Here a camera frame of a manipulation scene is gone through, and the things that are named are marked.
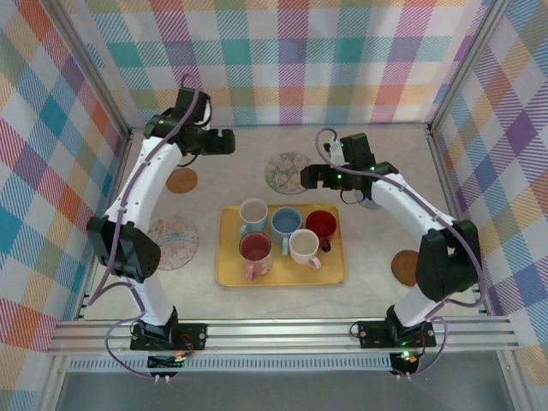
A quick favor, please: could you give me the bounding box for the control board with leds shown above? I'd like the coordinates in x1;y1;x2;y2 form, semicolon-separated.
147;350;188;372
390;348;421;374

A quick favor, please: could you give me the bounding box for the green floral round coaster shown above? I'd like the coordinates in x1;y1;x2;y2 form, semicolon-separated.
264;152;313;194

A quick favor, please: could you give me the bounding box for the brown round coaster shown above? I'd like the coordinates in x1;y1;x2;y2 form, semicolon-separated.
391;250;421;287

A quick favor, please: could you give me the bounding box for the pale pink mug cream inside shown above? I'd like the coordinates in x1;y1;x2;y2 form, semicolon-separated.
289;229;322;270

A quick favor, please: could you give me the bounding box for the aluminium right frame post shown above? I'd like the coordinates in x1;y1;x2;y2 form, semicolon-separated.
426;0;509;134

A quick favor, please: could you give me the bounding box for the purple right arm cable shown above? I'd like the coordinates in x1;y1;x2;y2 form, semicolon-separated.
314;127;485;380

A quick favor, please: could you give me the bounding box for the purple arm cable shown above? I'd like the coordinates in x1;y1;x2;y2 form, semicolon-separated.
86;74;202;380
314;127;485;380

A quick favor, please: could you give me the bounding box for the left control board with LEDs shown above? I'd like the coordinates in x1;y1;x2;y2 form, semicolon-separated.
147;350;188;372

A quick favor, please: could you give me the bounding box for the red mug black handle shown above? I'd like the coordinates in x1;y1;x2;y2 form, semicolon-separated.
305;209;337;253

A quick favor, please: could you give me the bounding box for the aluminium left frame post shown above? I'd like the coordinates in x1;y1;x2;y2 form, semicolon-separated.
50;0;133;137

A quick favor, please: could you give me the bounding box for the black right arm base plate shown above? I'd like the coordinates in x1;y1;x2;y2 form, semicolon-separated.
357;320;437;348

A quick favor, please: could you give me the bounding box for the aluminium mounting rail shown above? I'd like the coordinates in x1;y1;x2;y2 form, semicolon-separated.
45;319;521;355

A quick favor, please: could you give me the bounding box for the slotted grey cable duct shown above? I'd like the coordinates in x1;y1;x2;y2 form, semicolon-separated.
67;354;394;373

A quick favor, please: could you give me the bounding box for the aluminium frame post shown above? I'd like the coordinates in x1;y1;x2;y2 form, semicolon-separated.
50;0;133;137
426;0;509;134

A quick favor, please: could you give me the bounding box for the right control board with LEDs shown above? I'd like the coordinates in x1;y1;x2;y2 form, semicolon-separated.
390;348;421;374

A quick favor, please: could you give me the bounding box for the yellow plastic tray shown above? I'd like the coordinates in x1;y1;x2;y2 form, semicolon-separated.
214;203;348;287

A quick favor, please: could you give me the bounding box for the pink floral mug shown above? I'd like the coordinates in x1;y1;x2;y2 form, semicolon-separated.
238;232;274;283

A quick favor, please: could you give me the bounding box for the aluminium left side rail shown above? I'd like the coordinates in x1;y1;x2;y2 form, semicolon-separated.
74;130;134;322

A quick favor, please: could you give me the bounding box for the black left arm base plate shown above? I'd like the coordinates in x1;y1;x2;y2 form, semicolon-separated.
129;323;209;351

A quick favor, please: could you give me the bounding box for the aluminium rear frame rail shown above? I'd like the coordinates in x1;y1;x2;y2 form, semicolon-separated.
128;122;432;130

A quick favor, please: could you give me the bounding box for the small cork coaster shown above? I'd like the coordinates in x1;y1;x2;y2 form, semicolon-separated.
165;167;199;194

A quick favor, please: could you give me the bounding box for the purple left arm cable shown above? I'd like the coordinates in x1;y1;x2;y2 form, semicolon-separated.
86;74;202;380

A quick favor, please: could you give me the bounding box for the light blue mug cream inside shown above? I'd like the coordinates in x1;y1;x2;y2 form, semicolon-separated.
238;198;270;236

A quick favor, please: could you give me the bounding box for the pink cartoon round coaster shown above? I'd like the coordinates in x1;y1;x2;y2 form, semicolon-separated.
147;215;201;271

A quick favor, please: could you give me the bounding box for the aluminium right side rail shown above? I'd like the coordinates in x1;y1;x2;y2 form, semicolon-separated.
427;128;489;320

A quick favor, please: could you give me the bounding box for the blue ceramic mug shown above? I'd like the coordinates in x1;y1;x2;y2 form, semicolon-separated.
269;206;304;257

